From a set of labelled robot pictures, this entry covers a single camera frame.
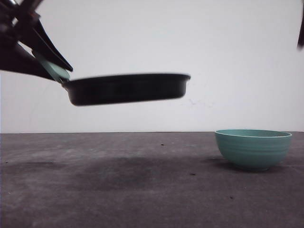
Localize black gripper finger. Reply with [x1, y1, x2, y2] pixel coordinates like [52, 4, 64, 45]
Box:
[297, 0, 304, 50]
[0, 42, 54, 81]
[33, 20, 73, 72]

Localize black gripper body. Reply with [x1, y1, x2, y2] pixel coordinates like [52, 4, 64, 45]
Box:
[0, 0, 44, 49]

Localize black frying pan mint handle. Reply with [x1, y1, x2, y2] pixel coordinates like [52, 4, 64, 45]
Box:
[32, 51, 190, 106]

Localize mint green bowl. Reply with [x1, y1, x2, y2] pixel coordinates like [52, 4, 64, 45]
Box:
[215, 129, 293, 171]

